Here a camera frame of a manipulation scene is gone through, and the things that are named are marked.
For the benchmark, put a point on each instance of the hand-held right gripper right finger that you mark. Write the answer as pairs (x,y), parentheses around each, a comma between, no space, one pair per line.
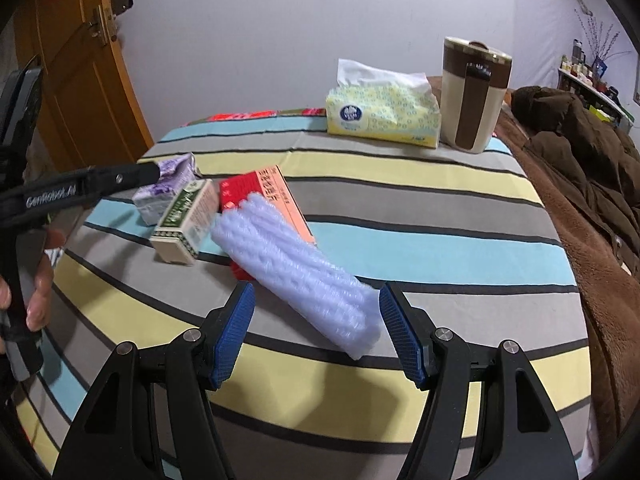
(400,330)

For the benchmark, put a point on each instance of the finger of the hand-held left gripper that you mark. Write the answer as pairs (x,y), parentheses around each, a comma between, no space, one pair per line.
(100,180)

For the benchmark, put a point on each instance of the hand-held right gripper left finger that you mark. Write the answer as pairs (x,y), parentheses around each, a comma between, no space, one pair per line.
(232,330)

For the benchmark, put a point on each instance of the purple milk carton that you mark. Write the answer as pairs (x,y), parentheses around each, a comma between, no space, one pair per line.
(170,185)

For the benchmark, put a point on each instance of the bubble wrap roll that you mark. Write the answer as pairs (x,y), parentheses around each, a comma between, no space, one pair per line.
(300,280)

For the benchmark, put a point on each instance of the person's left hand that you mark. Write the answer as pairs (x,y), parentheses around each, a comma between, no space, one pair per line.
(42,290)

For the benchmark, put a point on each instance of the wooden door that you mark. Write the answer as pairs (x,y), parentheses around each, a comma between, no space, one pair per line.
(75,70)

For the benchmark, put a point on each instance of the beige box with green label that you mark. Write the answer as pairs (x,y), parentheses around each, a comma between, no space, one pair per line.
(187,220)

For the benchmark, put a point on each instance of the striped bed sheet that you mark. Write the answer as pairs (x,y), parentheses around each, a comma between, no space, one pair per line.
(400,220)

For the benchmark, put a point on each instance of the red orange flat box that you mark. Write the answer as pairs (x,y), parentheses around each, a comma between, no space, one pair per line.
(272,187)

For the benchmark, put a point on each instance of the red patterned quilt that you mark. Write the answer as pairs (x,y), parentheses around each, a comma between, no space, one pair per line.
(240,116)

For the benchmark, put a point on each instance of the brown fleece blanket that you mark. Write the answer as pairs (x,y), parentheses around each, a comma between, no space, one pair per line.
(575,260)

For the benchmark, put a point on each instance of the yellow tissue pack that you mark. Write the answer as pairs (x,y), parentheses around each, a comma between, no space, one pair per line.
(385,110)

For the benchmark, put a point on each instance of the brown beige thermos mug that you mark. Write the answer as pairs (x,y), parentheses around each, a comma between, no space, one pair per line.
(472,95)

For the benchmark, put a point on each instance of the dark brown jacket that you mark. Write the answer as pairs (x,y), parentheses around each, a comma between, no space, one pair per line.
(580,145)

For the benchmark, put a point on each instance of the white shelf table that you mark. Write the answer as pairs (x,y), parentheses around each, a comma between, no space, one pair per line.
(600,102)

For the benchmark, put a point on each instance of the row of bottles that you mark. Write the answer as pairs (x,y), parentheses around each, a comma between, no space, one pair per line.
(590,72)

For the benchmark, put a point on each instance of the dried flower branches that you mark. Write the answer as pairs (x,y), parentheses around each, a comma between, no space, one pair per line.
(597,35)

